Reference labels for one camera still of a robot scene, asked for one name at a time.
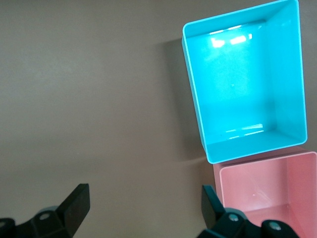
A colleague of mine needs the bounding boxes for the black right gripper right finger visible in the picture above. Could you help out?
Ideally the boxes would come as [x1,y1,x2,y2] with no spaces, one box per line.
[198,184,263,238]

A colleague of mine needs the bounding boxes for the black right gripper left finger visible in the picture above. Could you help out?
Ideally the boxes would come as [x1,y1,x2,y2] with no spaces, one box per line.
[15,183,91,238]

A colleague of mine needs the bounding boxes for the blue plastic bin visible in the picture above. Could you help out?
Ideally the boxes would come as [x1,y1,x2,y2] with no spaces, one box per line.
[182,0,308,165]

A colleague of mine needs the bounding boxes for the pink plastic bin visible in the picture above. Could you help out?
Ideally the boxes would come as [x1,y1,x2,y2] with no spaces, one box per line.
[212,146,317,238]

